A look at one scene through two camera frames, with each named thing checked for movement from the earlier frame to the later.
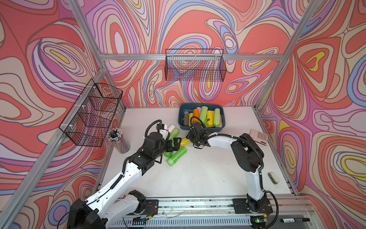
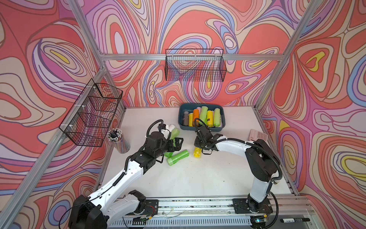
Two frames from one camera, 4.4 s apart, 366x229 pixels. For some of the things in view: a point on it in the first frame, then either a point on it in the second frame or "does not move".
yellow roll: (210, 119) does not move
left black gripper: (176, 147) does not move
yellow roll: (184, 142) -> (197, 152)
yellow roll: (190, 115) does not move
